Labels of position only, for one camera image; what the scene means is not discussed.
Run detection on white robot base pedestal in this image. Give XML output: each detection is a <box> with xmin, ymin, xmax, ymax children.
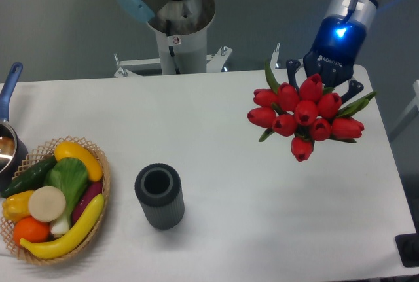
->
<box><xmin>113</xmin><ymin>0</ymin><xmax>233</xmax><ymax>79</ymax></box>

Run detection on green bok choy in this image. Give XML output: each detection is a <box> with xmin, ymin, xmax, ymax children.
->
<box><xmin>43</xmin><ymin>158</ymin><xmax>88</xmax><ymax>238</ymax></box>

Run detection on red tulip bouquet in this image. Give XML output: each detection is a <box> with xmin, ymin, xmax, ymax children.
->
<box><xmin>247</xmin><ymin>63</ymin><xmax>376</xmax><ymax>162</ymax></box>

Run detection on white frame at right edge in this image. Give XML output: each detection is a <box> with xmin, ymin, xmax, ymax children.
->
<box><xmin>388</xmin><ymin>80</ymin><xmax>418</xmax><ymax>143</ymax></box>

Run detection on black device at table edge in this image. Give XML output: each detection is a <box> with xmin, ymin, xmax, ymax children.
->
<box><xmin>395</xmin><ymin>233</ymin><xmax>418</xmax><ymax>268</ymax></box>

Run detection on dark grey ribbed vase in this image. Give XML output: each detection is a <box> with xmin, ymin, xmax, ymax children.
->
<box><xmin>134</xmin><ymin>163</ymin><xmax>185</xmax><ymax>230</ymax></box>

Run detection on blue black Robotiq gripper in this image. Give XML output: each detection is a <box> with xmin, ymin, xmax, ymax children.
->
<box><xmin>286</xmin><ymin>16</ymin><xmax>366</xmax><ymax>104</ymax></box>

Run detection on green cucumber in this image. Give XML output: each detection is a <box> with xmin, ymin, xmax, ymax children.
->
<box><xmin>1</xmin><ymin>156</ymin><xmax>57</xmax><ymax>198</ymax></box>

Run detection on yellow bell pepper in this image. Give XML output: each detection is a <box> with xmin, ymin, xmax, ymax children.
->
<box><xmin>2</xmin><ymin>190</ymin><xmax>35</xmax><ymax>223</ymax></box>

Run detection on beige round onion slice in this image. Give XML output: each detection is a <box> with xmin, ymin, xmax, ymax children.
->
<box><xmin>28</xmin><ymin>186</ymin><xmax>66</xmax><ymax>222</ymax></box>

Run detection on purple sweet potato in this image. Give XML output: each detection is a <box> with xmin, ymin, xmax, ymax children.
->
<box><xmin>71</xmin><ymin>181</ymin><xmax>103</xmax><ymax>225</ymax></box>

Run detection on blue handled saucepan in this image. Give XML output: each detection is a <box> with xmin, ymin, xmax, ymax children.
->
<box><xmin>1</xmin><ymin>62</ymin><xmax>27</xmax><ymax>191</ymax></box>

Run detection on woven wicker basket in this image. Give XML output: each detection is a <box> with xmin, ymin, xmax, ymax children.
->
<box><xmin>1</xmin><ymin>136</ymin><xmax>111</xmax><ymax>266</ymax></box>

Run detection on yellow banana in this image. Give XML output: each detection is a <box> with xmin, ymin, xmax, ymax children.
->
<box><xmin>20</xmin><ymin>194</ymin><xmax>105</xmax><ymax>260</ymax></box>

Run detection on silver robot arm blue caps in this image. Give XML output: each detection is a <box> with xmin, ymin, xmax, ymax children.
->
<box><xmin>286</xmin><ymin>0</ymin><xmax>381</xmax><ymax>103</ymax></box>

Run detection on orange fruit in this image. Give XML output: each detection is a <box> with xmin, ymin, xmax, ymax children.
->
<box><xmin>13</xmin><ymin>217</ymin><xmax>50</xmax><ymax>246</ymax></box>

